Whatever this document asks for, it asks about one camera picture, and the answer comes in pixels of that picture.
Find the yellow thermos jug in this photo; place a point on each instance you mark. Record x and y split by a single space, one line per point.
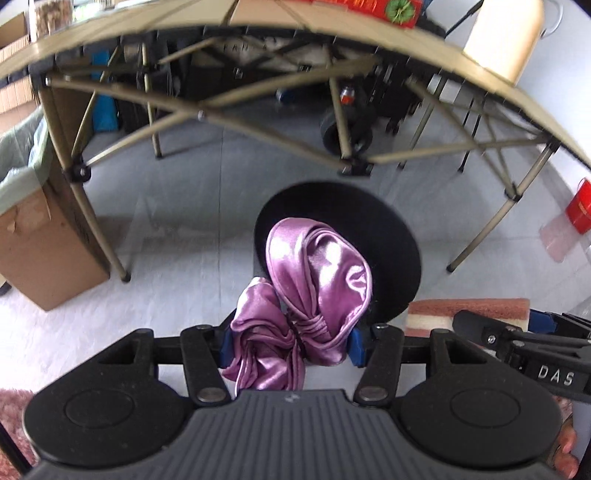
503 37

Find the tan folding table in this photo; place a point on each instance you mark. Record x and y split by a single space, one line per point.
138 18

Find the person's right hand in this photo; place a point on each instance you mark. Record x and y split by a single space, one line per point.
565 443

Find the purple satin cloth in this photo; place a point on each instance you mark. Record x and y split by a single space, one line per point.
318 277

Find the black cart wheel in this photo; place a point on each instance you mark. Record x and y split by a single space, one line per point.
332 134

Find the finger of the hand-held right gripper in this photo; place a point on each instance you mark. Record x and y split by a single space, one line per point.
480 327
540 321

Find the layered brown cream block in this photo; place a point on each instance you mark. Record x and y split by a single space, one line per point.
429 318

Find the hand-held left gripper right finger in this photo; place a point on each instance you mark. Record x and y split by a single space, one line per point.
355 348

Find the green plastic bag liner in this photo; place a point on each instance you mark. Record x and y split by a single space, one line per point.
21 157

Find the clear snack jar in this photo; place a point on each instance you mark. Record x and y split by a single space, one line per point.
53 16

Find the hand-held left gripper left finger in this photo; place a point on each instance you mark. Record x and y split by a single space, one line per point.
226 348

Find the lined cardboard box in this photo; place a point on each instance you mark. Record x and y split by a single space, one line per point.
41 258

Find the large brown cardboard box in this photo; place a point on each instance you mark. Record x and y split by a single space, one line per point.
14 32

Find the pink fluffy rug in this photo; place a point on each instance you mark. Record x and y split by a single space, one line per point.
16 420

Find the black trash bin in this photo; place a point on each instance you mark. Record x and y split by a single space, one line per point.
392 240

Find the red bucket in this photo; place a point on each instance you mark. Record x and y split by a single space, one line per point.
581 207

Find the red cardboard box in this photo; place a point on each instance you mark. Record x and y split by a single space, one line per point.
360 7

